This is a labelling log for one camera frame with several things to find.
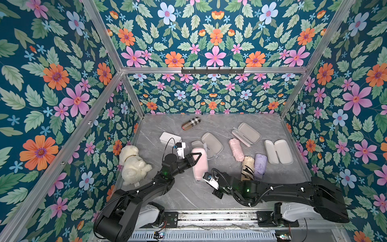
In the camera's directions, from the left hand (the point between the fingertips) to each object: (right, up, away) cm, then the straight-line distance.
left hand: (201, 154), depth 79 cm
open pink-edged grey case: (+32, +9, +28) cm, 43 cm away
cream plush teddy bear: (-37, -8, +2) cm, 38 cm away
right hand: (+4, -12, -3) cm, 13 cm away
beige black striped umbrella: (+27, -10, +7) cm, 29 cm away
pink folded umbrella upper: (+23, -1, +17) cm, 28 cm away
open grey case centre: (+6, +4, +21) cm, 23 cm away
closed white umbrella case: (-14, +9, -12) cm, 21 cm away
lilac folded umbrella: (+35, -8, +9) cm, 37 cm away
